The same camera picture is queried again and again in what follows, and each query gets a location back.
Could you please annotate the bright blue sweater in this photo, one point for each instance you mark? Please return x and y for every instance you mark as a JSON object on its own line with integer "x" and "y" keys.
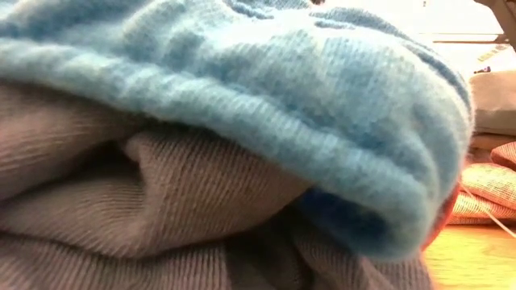
{"x": 242, "y": 100}

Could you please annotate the pink knit garment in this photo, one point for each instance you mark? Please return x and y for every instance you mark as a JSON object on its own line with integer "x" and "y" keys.
{"x": 492, "y": 185}

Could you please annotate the grey-teal shirt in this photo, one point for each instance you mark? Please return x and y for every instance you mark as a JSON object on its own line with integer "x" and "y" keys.
{"x": 496, "y": 100}

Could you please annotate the slate blue sock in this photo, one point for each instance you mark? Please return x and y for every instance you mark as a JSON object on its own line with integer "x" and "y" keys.
{"x": 181, "y": 201}

